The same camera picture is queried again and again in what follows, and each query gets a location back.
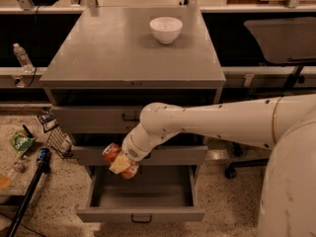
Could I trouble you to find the wire mesh basket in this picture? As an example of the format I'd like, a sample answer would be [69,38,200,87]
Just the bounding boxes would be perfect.
[45,127,73,159]

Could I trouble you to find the green snack bag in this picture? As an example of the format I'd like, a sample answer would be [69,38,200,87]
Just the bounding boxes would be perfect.
[9,129,36,157]

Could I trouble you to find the grey open bottom drawer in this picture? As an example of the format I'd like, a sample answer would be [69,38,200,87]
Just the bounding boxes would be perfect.
[77,166,205,223]

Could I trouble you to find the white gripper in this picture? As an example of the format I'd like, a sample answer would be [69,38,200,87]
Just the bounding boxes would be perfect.
[110,135,151,174]

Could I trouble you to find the white ceramic bowl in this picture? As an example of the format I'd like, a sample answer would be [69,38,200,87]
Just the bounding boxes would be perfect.
[149,17,183,44]

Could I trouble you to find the clear plastic water bottle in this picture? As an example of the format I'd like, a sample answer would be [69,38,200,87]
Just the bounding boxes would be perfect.
[13,43,35,74]

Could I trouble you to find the grey top drawer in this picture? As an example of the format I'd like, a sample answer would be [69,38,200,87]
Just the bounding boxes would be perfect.
[51,105,219,134]

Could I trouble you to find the dark snack packet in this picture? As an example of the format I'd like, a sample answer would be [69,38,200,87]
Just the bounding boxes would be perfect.
[37,108,58,133]

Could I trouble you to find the black office chair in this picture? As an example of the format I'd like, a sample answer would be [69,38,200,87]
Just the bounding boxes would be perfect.
[224,16,316,180]

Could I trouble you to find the grey middle drawer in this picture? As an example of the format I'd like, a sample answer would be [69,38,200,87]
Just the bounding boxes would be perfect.
[71,146,207,166]

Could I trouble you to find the orange soda can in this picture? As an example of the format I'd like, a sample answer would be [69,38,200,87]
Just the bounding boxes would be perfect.
[102,143,138,180]

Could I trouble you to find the crushed plastic bottle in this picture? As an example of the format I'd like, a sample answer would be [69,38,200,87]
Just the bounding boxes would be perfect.
[8,156,29,180]

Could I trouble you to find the black pole with blue grip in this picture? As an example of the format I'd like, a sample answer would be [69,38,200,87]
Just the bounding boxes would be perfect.
[5,148,51,237]

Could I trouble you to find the grey drawer cabinet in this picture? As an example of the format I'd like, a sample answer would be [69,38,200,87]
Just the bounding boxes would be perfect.
[39,6,227,223]

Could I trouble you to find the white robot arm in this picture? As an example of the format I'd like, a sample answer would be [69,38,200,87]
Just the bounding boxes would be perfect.
[110,94,316,237]

